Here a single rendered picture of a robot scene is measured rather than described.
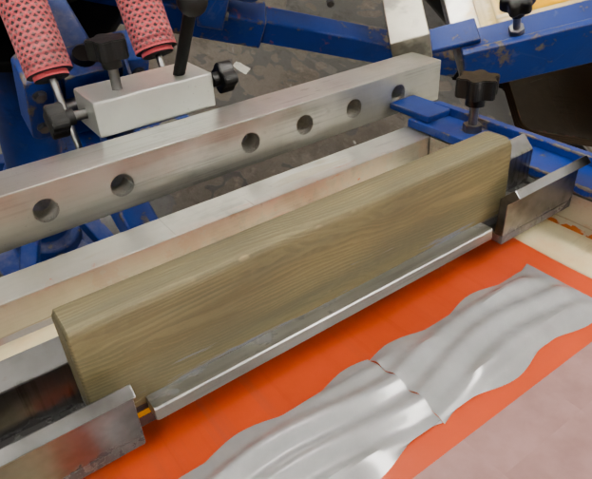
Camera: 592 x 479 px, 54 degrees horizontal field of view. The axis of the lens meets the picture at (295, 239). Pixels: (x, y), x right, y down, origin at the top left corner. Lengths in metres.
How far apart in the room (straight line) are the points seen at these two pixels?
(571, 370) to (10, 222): 0.44
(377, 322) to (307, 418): 0.11
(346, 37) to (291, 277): 0.79
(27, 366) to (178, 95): 0.33
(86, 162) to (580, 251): 0.44
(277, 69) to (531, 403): 2.07
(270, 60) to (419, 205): 2.00
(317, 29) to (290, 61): 1.33
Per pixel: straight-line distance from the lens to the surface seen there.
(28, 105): 0.80
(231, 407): 0.40
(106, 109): 0.58
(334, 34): 1.11
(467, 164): 0.46
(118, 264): 0.50
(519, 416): 0.41
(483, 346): 0.44
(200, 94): 0.62
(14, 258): 1.81
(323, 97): 0.64
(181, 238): 0.51
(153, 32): 0.72
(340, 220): 0.38
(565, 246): 0.57
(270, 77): 2.34
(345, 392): 0.40
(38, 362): 0.37
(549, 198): 0.54
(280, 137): 0.62
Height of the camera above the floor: 1.60
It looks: 57 degrees down
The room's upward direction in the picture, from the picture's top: 29 degrees clockwise
